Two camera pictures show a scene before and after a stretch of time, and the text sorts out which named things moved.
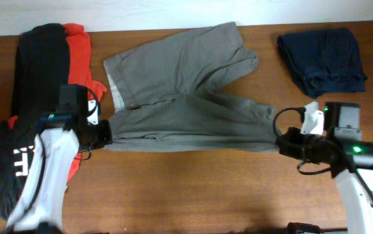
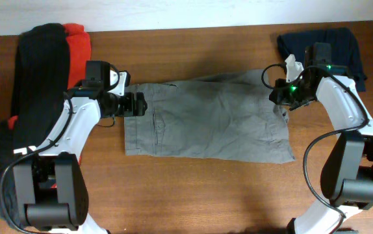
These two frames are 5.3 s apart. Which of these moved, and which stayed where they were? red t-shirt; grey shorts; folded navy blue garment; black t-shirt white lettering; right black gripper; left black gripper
Moved: grey shorts; right black gripper; left black gripper
Stayed: folded navy blue garment; red t-shirt; black t-shirt white lettering
